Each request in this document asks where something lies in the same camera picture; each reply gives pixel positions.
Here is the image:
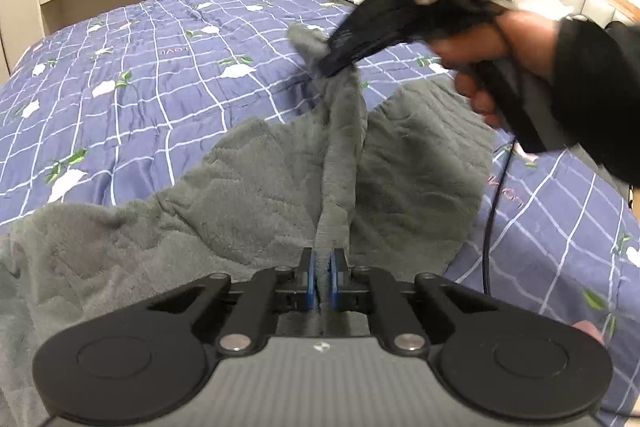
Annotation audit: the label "person's right hand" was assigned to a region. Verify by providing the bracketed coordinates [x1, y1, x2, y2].
[432, 12, 561, 128]

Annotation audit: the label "person's left hand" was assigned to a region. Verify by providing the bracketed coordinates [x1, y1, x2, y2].
[572, 321, 607, 349]

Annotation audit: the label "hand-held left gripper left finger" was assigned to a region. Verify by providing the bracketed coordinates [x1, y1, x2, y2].
[144, 248, 319, 356]

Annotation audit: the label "grey fleece pants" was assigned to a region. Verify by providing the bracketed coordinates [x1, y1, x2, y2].
[0, 23, 506, 427]

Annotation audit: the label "purple checkered floral blanket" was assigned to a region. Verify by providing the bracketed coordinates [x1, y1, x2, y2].
[0, 0, 640, 414]

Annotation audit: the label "black cable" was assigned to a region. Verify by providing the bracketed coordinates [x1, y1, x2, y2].
[481, 139, 519, 297]

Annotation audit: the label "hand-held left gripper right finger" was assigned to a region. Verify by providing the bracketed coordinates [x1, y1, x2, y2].
[329, 248, 502, 357]

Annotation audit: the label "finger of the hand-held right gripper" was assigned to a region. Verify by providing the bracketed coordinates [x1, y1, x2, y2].
[317, 0, 501, 78]

